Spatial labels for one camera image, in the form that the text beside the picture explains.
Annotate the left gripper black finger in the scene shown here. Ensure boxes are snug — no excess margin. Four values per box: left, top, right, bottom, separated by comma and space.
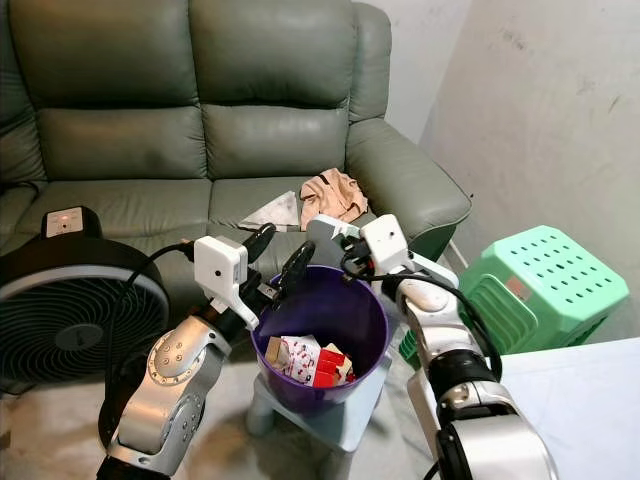
245, 222, 277, 265
281, 239, 317, 298

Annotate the purple plastic rubbish bin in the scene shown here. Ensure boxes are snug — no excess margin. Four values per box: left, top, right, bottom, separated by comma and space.
249, 264, 390, 417

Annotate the grey-white paper sheet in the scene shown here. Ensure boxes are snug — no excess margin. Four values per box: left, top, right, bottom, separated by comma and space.
237, 190, 304, 232

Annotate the crumpled beige cloth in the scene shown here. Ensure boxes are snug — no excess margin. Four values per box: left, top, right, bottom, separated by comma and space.
299, 168, 370, 230

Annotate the white printed packet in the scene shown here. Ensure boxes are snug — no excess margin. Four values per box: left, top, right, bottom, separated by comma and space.
265, 334, 323, 387

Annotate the red carton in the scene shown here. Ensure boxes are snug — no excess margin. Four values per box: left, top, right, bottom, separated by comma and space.
313, 345, 357, 390

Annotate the light blue small chair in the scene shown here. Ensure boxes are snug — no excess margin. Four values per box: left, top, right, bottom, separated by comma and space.
244, 214, 413, 453

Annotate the grey-green leather sofa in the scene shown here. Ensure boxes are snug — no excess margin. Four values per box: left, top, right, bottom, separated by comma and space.
0, 0, 474, 386

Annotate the black standing fan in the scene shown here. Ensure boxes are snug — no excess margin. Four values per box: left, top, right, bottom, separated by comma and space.
0, 206, 174, 453

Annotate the green plastic stool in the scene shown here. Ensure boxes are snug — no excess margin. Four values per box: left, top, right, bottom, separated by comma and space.
397, 226, 623, 368

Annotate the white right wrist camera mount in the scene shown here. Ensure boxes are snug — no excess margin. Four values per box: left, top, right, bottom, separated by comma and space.
359, 212, 412, 280

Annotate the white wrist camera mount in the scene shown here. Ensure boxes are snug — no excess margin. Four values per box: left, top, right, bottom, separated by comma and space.
192, 234, 254, 332
359, 212, 412, 280

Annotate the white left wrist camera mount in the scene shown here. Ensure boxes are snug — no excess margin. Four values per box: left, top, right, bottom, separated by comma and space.
192, 234, 254, 332

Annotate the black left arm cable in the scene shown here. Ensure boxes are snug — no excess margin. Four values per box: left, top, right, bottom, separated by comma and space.
105, 241, 201, 421

